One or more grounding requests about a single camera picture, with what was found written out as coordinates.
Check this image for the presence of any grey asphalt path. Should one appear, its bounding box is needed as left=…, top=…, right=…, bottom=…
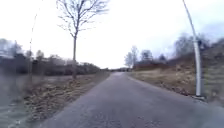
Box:
left=35, top=71, right=224, bottom=128

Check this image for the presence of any bare tree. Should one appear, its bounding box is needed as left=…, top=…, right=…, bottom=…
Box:
left=55, top=0, right=110, bottom=80

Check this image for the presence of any row of bare trees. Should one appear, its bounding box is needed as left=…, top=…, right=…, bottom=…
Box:
left=123, top=32, right=224, bottom=70

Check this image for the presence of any dark hedge row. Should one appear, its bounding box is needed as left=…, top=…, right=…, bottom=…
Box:
left=0, top=53, right=102, bottom=77

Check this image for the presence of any dry grass slope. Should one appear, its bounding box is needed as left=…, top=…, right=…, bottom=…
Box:
left=128, top=44, right=224, bottom=108

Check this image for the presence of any dry grass verge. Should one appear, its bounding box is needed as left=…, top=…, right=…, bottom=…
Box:
left=0, top=70, right=112, bottom=128

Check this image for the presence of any thin pole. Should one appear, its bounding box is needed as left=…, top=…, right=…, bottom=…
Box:
left=27, top=13, right=38, bottom=84

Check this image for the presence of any pale lamp post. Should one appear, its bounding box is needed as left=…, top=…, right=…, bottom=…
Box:
left=181, top=0, right=206, bottom=100

